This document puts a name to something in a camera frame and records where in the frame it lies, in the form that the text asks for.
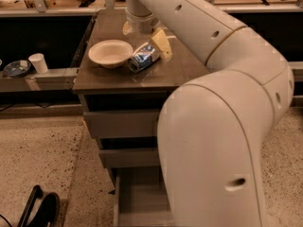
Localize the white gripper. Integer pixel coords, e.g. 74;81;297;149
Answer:
122;9;172;61

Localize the blue silver redbull can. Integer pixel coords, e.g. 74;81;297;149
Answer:
128;43;160;73

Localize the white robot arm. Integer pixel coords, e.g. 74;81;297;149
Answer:
127;0;294;227

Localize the grey drawer cabinet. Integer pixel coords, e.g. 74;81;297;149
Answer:
72;8;212;227

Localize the top grey drawer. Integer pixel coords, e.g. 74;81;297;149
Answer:
83;110;159;138

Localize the middle grey drawer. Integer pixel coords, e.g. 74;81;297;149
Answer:
99;148;160;168

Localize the bottom grey open drawer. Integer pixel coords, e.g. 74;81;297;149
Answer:
113;166;174;227

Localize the white paper bowl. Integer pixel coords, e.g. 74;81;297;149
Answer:
88;40;134;69

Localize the white paper cup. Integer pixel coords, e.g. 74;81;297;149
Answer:
28;53;48;74

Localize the dark blue plate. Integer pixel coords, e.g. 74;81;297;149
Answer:
3;60;31;78

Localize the black chair leg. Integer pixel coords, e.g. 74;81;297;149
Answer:
17;185;43;227

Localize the black shoe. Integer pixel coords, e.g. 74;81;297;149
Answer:
27;193;60;227

